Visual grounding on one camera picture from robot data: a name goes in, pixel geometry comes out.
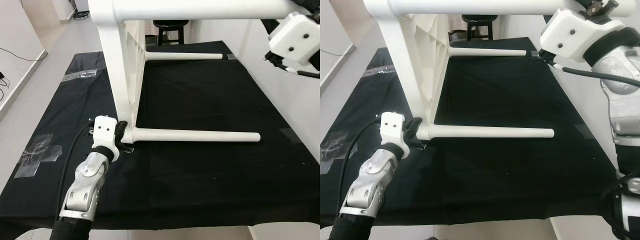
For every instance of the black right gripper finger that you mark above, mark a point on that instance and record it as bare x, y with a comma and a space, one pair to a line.
270, 27
547, 17

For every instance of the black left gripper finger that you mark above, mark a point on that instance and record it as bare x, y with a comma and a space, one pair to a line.
415, 127
122, 130

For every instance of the white plastic table top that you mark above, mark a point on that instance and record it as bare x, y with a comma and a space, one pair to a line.
115, 65
400, 60

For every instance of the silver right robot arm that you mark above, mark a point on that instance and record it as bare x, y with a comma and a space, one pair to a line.
625, 100

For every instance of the grey tape patch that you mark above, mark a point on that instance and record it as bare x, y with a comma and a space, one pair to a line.
534, 52
585, 131
233, 56
290, 136

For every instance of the crumpled clear tape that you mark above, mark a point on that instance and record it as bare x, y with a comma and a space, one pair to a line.
379, 70
80, 75

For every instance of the black round stool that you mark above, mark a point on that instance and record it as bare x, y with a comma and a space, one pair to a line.
479, 22
170, 27

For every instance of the clear tape patch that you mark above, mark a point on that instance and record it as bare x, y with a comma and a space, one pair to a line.
27, 167
327, 162
336, 142
42, 145

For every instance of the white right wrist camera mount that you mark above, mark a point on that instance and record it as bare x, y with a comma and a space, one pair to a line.
295, 37
575, 35

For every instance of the black wall plug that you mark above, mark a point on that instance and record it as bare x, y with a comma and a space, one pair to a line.
3, 80

